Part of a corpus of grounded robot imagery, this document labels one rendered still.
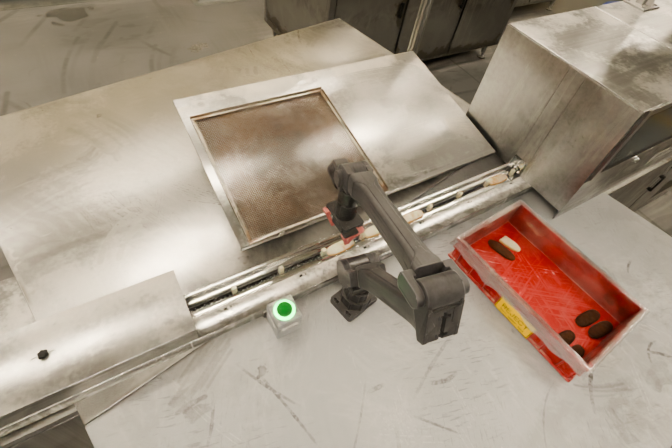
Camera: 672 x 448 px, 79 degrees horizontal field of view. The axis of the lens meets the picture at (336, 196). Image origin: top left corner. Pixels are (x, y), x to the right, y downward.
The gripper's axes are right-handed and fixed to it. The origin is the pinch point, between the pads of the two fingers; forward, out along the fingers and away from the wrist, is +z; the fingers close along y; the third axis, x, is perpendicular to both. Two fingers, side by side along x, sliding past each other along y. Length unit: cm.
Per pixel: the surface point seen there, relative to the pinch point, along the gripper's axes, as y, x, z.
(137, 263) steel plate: 22, 53, 11
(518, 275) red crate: -33, -49, 11
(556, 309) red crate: -47, -51, 11
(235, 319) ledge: -7.9, 35.5, 6.9
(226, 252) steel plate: 14.7, 29.4, 11.0
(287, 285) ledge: -5.2, 19.3, 6.9
